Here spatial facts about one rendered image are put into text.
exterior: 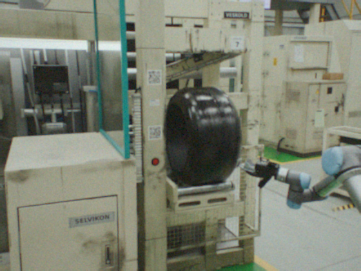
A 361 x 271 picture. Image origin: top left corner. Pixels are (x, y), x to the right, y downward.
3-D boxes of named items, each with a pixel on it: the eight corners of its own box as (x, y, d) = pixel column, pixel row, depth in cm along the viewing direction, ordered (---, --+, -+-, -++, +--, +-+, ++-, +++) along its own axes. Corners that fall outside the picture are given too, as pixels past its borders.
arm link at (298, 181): (306, 193, 191) (309, 178, 188) (283, 187, 196) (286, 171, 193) (309, 187, 198) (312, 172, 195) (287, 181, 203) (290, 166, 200)
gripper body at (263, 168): (258, 156, 205) (281, 162, 200) (258, 169, 210) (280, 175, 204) (253, 164, 200) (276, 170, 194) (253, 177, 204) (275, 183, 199)
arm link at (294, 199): (310, 208, 200) (313, 189, 196) (291, 211, 196) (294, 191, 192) (300, 200, 207) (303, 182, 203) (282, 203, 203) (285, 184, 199)
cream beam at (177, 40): (154, 53, 223) (153, 26, 220) (143, 53, 246) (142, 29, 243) (247, 53, 244) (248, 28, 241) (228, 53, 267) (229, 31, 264)
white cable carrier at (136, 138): (135, 182, 207) (133, 93, 198) (133, 180, 212) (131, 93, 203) (144, 181, 209) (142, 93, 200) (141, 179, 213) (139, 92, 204)
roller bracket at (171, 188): (173, 204, 203) (173, 186, 202) (152, 182, 240) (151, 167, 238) (178, 203, 205) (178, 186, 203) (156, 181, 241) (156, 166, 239)
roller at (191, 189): (173, 197, 210) (175, 194, 206) (171, 188, 212) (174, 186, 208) (231, 189, 222) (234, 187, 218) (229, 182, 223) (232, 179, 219)
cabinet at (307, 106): (303, 159, 638) (308, 81, 615) (278, 151, 688) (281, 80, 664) (341, 152, 683) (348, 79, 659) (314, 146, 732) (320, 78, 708)
